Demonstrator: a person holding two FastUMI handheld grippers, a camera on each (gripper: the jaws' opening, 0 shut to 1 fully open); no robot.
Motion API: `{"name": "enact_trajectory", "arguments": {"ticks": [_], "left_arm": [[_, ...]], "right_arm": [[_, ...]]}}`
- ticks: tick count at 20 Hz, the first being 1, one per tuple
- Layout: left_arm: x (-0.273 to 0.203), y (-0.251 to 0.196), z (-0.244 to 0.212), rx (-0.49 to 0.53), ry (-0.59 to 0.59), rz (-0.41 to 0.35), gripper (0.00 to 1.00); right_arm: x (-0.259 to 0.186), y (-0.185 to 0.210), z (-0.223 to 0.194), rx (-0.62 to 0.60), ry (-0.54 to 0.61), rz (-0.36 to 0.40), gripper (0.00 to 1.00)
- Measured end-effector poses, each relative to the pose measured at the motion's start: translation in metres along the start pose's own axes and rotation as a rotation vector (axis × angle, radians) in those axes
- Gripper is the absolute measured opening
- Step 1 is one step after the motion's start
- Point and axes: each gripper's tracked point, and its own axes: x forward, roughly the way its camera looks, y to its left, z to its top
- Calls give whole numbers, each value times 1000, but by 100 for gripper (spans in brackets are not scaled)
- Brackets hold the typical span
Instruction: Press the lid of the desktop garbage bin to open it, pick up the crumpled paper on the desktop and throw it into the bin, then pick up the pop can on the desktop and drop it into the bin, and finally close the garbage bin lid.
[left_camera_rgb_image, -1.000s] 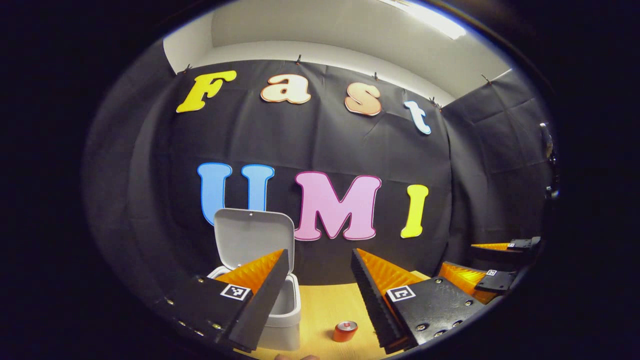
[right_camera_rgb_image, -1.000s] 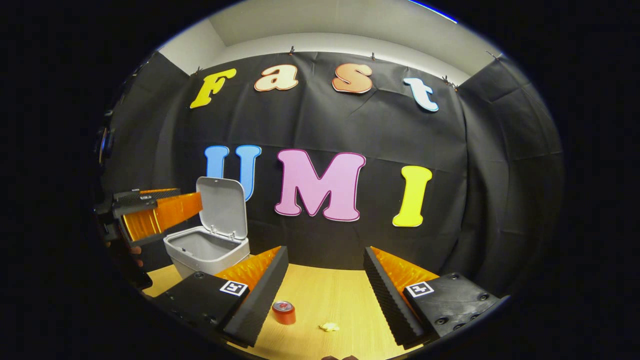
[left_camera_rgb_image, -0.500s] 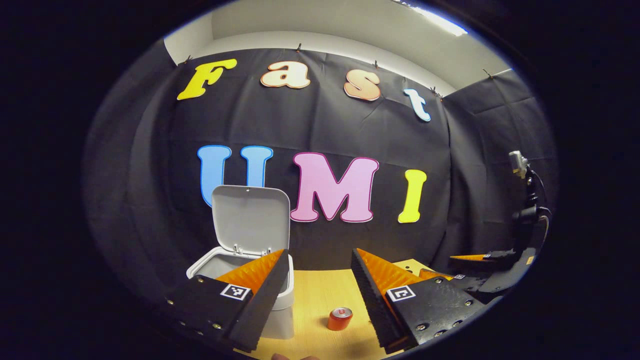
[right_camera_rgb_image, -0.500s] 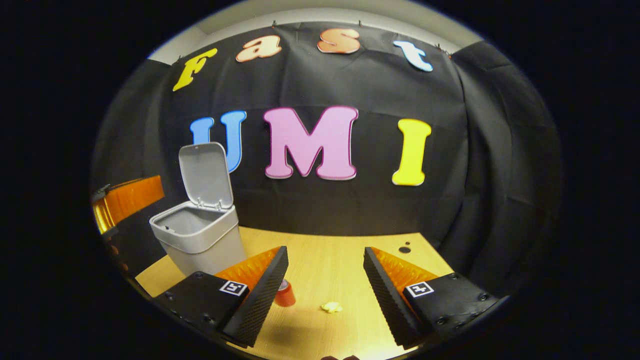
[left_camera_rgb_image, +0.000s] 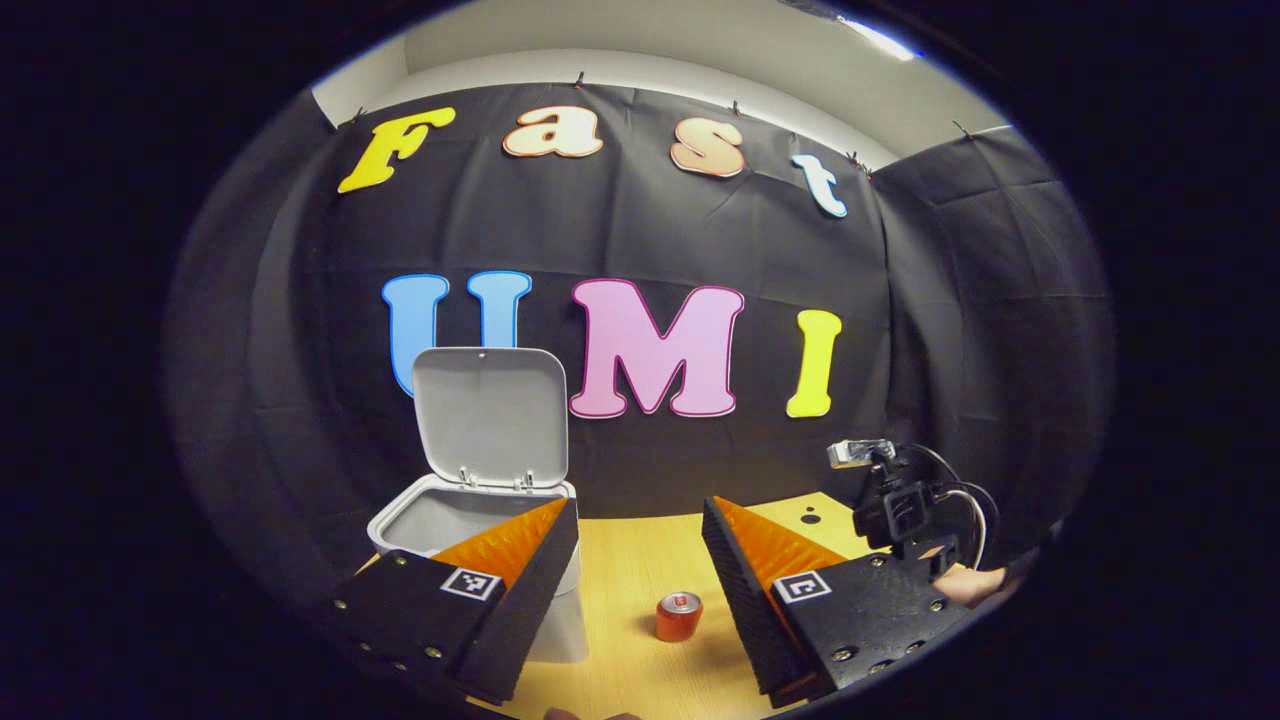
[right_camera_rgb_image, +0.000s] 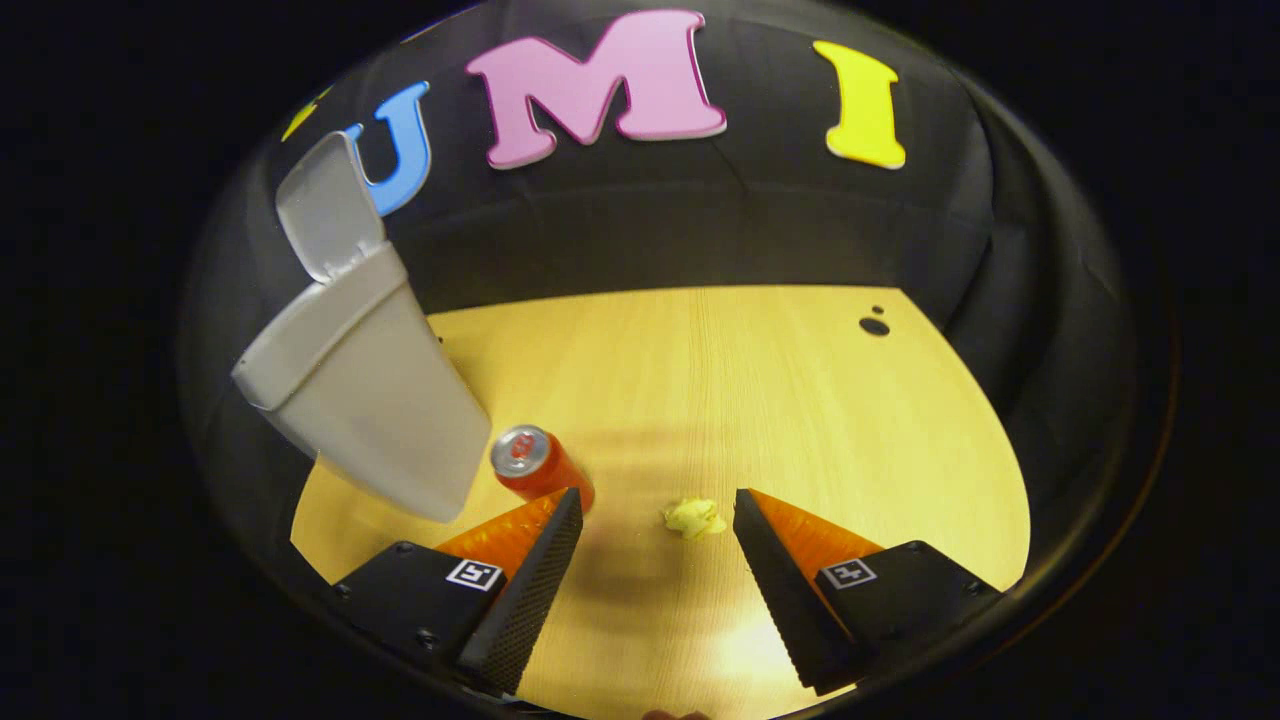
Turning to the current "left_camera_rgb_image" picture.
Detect black backdrop cloth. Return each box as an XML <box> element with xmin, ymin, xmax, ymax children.
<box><xmin>165</xmin><ymin>82</ymin><xmax>1116</xmax><ymax>621</ymax></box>

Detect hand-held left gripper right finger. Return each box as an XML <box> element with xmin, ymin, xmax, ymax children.
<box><xmin>700</xmin><ymin>495</ymin><xmax>973</xmax><ymax>709</ymax></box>

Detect ceiling light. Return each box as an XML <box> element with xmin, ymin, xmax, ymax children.
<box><xmin>800</xmin><ymin>0</ymin><xmax>926</xmax><ymax>63</ymax></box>

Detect right hand-held gripper cables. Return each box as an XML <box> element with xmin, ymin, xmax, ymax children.
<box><xmin>905</xmin><ymin>443</ymin><xmax>1001</xmax><ymax>571</ymax></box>

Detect white desktop garbage bin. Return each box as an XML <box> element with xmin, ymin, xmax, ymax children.
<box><xmin>367</xmin><ymin>346</ymin><xmax>591</xmax><ymax>664</ymax></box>

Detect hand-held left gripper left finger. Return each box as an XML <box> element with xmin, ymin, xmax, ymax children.
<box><xmin>330</xmin><ymin>497</ymin><xmax>581</xmax><ymax>706</ymax></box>

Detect red pop can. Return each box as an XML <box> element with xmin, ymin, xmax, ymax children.
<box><xmin>655</xmin><ymin>590</ymin><xmax>704</xmax><ymax>643</ymax></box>

